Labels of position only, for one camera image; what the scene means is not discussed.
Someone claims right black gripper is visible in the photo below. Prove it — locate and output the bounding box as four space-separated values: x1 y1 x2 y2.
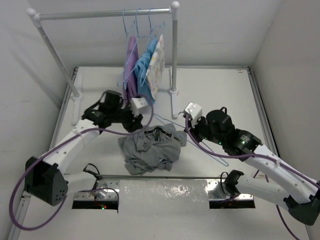
184 114 224 146

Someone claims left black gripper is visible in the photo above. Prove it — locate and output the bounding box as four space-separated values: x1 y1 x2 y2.
110 101 142 132

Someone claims grey t shirt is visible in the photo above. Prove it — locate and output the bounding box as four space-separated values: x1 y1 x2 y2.
118 123 187 176

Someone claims light blue wire hanger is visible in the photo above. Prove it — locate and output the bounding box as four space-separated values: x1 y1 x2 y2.
152 111 230 167

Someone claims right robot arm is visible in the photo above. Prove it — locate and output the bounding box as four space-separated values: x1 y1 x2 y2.
184 103 320 226

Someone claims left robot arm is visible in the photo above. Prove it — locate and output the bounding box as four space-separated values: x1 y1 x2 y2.
24 90 148 206

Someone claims purple t shirt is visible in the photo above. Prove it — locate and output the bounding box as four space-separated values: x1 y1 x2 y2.
122 36 139 103

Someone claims white patterned t shirt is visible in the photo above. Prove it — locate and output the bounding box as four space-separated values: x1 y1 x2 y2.
146 34 165 100

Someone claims light blue t shirt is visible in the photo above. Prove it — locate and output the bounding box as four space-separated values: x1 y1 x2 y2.
134 38 158 105

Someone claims light blue hanger with purple shirt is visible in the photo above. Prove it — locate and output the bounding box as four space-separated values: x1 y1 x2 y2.
121 9 139 90

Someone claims light blue hanger with patterned shirt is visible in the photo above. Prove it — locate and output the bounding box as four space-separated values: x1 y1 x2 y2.
148 7 166 40

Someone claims white front cover panel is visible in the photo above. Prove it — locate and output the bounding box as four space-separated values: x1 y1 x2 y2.
19 180 308 240

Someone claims white garment rack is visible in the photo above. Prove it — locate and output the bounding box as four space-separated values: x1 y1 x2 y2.
26 1 180 119

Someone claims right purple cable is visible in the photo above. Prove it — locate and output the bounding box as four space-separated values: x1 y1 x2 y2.
184 116 320 240

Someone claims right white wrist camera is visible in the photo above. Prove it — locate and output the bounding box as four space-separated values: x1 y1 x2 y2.
183 102 203 128

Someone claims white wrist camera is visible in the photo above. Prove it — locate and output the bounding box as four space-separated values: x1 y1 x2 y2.
130 97 149 113
183 102 203 128

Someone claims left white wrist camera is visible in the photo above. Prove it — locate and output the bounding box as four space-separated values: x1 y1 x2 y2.
130 97 149 113

